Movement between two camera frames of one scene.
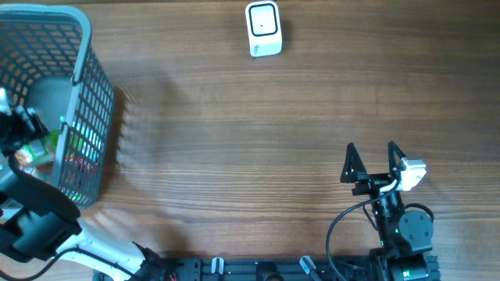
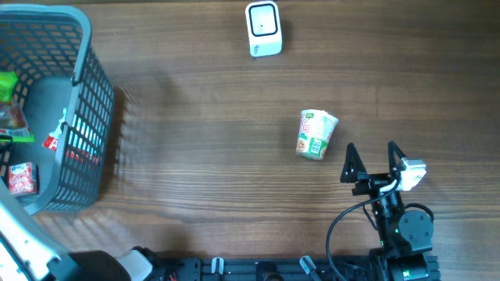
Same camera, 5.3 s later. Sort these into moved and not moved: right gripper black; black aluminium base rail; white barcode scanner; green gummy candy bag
Moved: green gummy candy bag
Not moved: white barcode scanner; black aluminium base rail; right gripper black
